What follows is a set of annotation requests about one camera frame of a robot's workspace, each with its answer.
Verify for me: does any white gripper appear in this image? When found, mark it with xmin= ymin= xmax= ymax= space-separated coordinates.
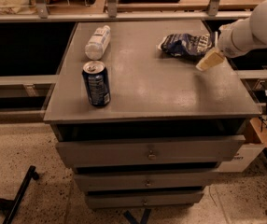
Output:
xmin=196 ymin=24 xmax=246 ymax=71

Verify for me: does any black stand leg left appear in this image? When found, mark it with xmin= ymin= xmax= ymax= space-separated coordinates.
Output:
xmin=0 ymin=165 xmax=39 ymax=224

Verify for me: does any cardboard box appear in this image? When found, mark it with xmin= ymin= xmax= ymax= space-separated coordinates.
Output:
xmin=217 ymin=117 xmax=267 ymax=174

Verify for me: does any clear plastic water bottle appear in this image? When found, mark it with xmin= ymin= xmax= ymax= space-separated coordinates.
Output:
xmin=85 ymin=25 xmax=111 ymax=60

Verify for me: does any blue chip bag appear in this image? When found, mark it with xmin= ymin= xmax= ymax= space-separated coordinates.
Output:
xmin=158 ymin=34 xmax=216 ymax=61

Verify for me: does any grey drawer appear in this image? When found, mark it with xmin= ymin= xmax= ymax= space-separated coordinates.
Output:
xmin=75 ymin=169 xmax=218 ymax=192
xmin=85 ymin=190 xmax=204 ymax=209
xmin=56 ymin=135 xmax=245 ymax=168

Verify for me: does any top grey drawer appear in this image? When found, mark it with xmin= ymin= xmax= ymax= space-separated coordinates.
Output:
xmin=56 ymin=135 xmax=245 ymax=168

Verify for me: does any grey drawer cabinet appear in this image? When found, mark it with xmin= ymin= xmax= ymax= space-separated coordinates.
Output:
xmin=44 ymin=21 xmax=260 ymax=198

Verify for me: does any middle grey drawer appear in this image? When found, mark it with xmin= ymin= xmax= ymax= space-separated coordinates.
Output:
xmin=75 ymin=169 xmax=218 ymax=192

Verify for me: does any blue pepsi can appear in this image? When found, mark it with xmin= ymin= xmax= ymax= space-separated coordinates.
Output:
xmin=82 ymin=61 xmax=110 ymax=106

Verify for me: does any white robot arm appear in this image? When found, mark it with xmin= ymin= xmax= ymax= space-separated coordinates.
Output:
xmin=196 ymin=0 xmax=267 ymax=71

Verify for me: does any bottom grey drawer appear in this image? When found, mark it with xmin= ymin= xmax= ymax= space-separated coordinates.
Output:
xmin=85 ymin=190 xmax=204 ymax=209

